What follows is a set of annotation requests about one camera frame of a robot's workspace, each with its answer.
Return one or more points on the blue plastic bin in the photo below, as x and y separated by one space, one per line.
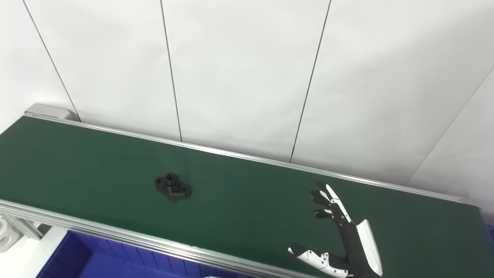
100 264

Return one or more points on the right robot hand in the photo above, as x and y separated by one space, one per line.
357 251

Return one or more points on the black flanged metal part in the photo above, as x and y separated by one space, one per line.
173 186

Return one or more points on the aluminium conveyor support strut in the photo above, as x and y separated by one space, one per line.
23 227

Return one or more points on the green conveyor belt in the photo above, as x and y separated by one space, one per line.
247 200

